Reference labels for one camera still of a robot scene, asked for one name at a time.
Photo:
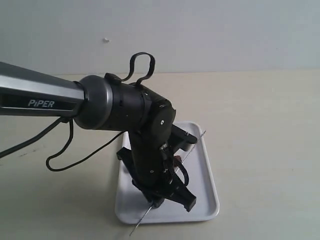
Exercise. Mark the small white wall hook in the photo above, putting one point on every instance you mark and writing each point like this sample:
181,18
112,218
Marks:
106,40

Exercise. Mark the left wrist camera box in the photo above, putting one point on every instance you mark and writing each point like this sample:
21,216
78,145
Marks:
180,139

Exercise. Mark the dried red date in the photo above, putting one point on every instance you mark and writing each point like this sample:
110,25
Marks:
177,160

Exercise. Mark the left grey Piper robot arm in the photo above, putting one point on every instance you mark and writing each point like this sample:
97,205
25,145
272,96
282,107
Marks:
106,103

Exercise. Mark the thin metal skewer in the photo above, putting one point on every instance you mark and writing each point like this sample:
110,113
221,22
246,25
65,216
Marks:
192,148

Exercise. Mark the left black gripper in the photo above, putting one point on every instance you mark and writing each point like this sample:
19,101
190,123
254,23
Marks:
157,173

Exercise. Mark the white plastic tray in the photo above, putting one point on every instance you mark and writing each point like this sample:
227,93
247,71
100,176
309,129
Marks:
130,204

